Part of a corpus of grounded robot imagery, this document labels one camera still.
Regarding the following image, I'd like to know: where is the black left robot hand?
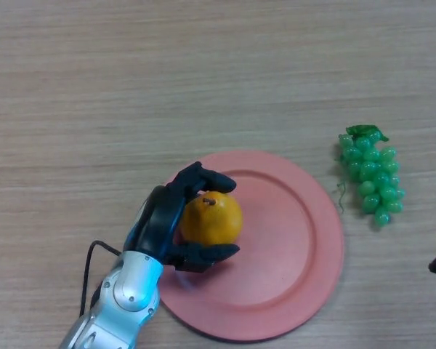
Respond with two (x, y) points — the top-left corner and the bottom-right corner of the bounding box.
(124, 161), (241, 273)

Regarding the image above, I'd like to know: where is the yellow pear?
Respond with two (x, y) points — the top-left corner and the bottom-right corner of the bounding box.
(179, 191), (243, 245)

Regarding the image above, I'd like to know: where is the pink round plate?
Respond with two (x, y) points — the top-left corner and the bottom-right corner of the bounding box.
(158, 150), (345, 342)

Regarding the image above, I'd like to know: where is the green grape bunch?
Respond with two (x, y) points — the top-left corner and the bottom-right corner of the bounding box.
(334, 124), (407, 227)

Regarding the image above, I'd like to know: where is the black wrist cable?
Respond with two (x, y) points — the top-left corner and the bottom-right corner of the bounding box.
(78, 240), (124, 318)

